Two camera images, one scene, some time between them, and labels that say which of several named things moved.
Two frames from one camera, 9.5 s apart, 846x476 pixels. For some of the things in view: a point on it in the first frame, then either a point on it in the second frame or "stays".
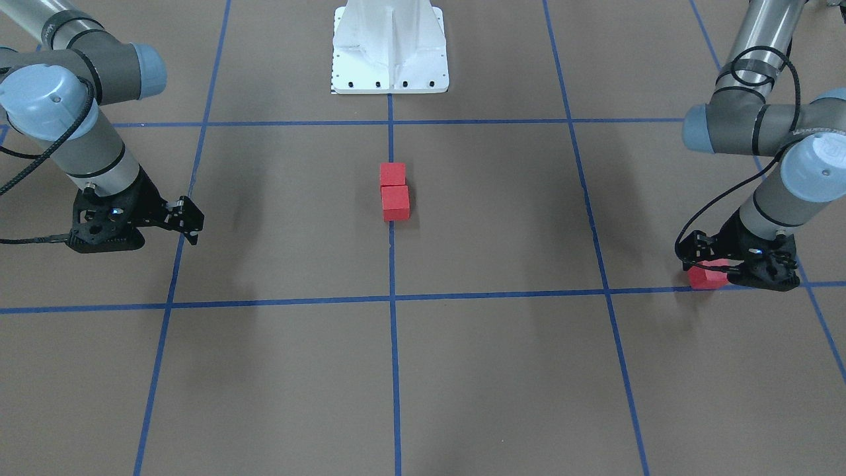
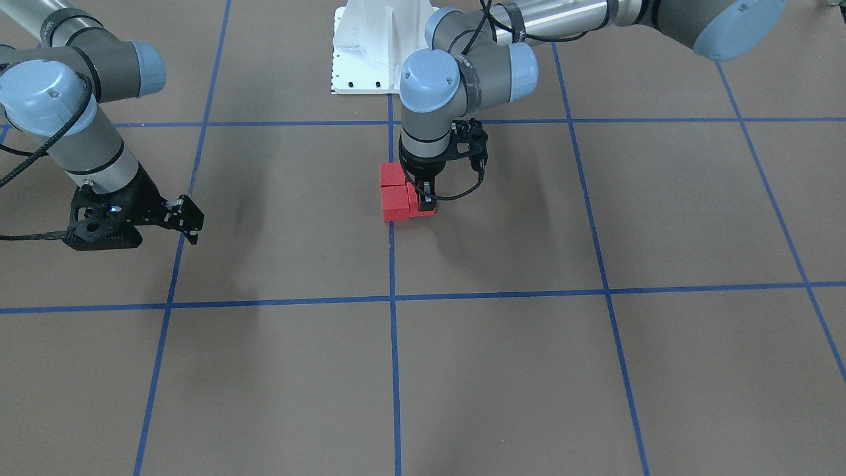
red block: x=706 y=278 to x=413 y=203
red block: x=392 y=174 stays
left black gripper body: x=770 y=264 to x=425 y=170
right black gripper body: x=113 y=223 stays
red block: x=395 y=200 stays
